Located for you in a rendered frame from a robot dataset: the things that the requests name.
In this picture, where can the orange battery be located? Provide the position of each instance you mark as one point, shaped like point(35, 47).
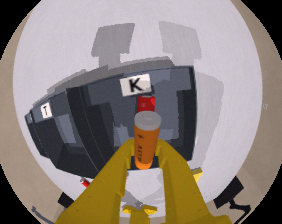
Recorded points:
point(146, 130)

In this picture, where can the yellow rectangular pad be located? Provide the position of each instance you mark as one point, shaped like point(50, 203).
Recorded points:
point(197, 173)

